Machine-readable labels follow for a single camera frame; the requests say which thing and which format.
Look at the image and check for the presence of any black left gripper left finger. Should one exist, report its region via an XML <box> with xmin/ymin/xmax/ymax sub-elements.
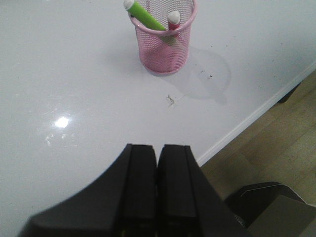
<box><xmin>19</xmin><ymin>144</ymin><xmax>157</xmax><ymax>237</ymax></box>

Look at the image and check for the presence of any pink red marker pen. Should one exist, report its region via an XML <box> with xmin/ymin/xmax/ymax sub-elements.
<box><xmin>167</xmin><ymin>10</ymin><xmax>181</xmax><ymax>30</ymax></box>

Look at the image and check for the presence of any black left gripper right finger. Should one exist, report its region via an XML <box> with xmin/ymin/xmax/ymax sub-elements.
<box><xmin>157</xmin><ymin>145</ymin><xmax>244</xmax><ymax>237</ymax></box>

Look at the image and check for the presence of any green marker pen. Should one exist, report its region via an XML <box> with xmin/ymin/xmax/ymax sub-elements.
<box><xmin>123</xmin><ymin>0</ymin><xmax>179</xmax><ymax>47</ymax></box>

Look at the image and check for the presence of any dark chair base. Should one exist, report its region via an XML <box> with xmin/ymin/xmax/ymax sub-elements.
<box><xmin>225</xmin><ymin>182</ymin><xmax>316</xmax><ymax>237</ymax></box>

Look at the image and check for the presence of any pink mesh pen holder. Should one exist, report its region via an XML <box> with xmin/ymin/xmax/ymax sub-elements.
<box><xmin>129</xmin><ymin>0</ymin><xmax>197</xmax><ymax>75</ymax></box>

